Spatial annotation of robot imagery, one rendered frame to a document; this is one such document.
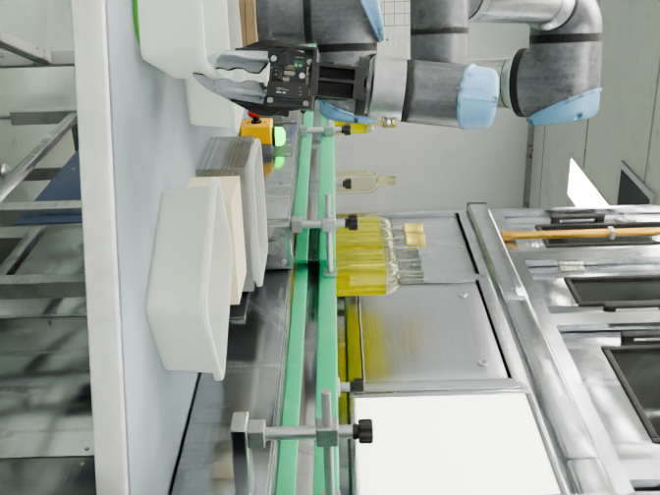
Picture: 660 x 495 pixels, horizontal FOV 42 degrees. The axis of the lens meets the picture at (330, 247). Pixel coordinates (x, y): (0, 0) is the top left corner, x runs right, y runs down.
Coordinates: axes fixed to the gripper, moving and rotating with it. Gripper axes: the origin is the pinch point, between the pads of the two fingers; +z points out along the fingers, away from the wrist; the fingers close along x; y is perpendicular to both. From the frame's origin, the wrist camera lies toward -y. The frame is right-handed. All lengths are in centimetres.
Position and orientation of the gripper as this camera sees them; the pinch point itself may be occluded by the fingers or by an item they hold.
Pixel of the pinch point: (204, 72)
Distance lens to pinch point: 108.7
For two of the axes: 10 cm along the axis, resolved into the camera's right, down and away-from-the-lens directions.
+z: -10.0, -1.0, 0.0
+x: -1.0, 9.9, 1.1
